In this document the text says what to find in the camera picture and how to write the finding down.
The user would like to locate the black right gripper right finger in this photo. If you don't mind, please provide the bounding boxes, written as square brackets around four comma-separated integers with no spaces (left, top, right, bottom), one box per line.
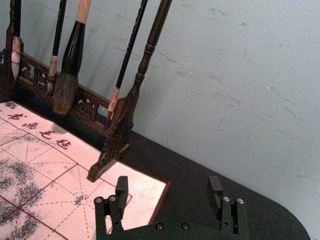
[206,176,249,236]

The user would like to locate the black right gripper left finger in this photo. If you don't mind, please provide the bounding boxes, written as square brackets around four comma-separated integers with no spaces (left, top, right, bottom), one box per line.
[94,176,129,236]

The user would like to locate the black table cloth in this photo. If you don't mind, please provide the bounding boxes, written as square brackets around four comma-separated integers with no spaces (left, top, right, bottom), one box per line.
[0,91,312,240]

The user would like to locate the pink gridded calligraphy mat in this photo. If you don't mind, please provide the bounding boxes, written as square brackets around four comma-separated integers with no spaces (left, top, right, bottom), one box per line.
[0,101,172,240]

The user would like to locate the thin black brush, pointed tip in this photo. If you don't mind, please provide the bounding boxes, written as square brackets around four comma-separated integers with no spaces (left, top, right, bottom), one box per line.
[106,0,149,121]

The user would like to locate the dark carved wooden brush rack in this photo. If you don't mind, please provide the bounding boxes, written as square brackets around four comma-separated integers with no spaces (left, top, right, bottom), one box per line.
[0,0,174,182]

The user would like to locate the black brush with white tip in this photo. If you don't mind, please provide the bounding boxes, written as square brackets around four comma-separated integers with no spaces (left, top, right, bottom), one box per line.
[9,0,23,81]

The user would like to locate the thin black brush, brown tip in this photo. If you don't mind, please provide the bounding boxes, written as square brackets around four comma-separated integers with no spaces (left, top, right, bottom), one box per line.
[46,0,68,96]

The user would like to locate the large bamboo-handled bushy brush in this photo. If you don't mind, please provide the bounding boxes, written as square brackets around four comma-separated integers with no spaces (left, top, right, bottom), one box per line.
[52,0,92,116]

